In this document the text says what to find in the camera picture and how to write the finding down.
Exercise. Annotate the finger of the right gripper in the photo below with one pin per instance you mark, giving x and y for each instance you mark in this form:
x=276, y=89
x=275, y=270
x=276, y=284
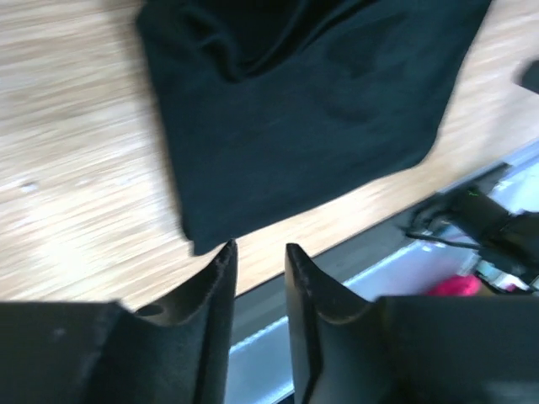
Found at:
x=527, y=76

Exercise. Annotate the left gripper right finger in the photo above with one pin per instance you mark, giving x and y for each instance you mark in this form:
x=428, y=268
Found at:
x=407, y=349

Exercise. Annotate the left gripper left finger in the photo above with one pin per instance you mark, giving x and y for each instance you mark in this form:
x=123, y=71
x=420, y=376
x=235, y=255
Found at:
x=173, y=350

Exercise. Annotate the black t shirt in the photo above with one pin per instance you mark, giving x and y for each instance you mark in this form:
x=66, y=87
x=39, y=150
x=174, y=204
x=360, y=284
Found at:
x=272, y=108

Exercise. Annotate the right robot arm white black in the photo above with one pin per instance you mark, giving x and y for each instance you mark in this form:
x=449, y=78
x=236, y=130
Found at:
x=495, y=247

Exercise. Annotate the bright red t shirt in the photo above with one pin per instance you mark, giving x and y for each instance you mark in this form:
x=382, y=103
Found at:
x=457, y=286

